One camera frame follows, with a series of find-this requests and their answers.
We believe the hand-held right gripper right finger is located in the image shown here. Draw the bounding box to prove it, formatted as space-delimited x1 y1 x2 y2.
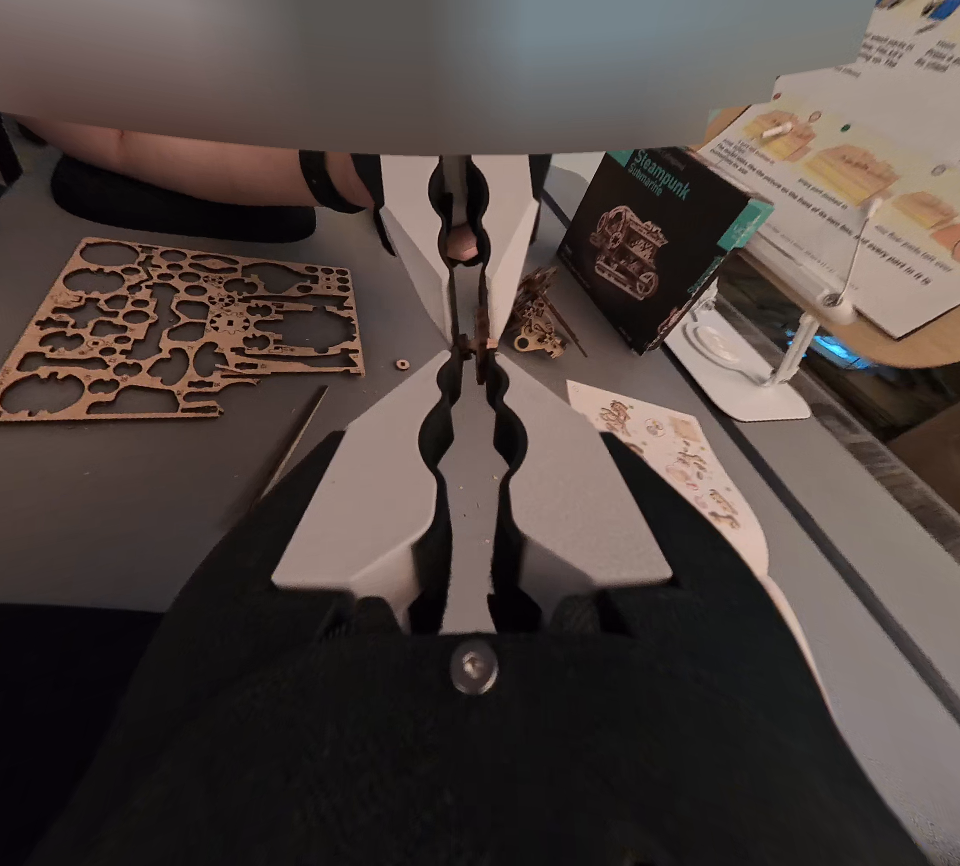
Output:
484 353 671 635

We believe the black wristband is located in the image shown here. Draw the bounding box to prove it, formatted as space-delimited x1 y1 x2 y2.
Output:
297 149 374 215

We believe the white stand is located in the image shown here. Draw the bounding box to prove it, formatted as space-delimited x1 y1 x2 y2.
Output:
663 198 880 425

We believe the partly built wooden model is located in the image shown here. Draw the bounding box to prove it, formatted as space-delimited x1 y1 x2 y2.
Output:
510 266 590 361

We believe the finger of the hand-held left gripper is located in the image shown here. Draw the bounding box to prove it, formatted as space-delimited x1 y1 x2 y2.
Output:
468 153 541 342
378 153 462 346

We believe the dark cloth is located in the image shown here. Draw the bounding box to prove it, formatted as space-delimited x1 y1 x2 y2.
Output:
0 603 162 866

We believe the thin wooden stick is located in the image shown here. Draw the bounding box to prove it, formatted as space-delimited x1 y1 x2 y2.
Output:
247 384 331 511

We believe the laser-cut wooden parts sheet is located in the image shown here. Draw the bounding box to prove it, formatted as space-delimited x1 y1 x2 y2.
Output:
0 237 366 423

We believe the black model kit box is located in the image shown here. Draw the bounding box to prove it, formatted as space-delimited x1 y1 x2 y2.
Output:
556 147 774 356

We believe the paper instruction booklet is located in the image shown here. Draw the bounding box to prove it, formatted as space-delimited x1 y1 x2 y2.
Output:
566 378 835 728

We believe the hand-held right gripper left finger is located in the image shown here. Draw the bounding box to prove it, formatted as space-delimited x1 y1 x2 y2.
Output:
271 348 462 635

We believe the instruction board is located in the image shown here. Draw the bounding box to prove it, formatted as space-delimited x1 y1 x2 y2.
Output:
693 0 960 342

